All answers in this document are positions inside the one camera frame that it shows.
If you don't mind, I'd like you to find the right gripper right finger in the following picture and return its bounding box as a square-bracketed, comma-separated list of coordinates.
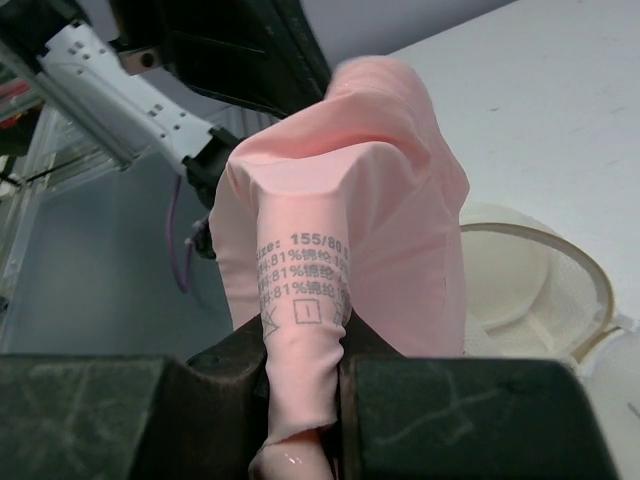
[338, 316, 619, 479]

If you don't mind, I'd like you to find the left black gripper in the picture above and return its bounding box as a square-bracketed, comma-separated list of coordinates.
[110, 0, 330, 118]

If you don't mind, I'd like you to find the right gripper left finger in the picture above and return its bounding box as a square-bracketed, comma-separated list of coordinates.
[1, 319, 266, 479]

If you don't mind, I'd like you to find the pink bra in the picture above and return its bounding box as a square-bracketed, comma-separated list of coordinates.
[209, 56, 469, 479]

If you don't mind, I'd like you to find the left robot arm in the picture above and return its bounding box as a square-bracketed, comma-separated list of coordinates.
[1, 1, 331, 207]

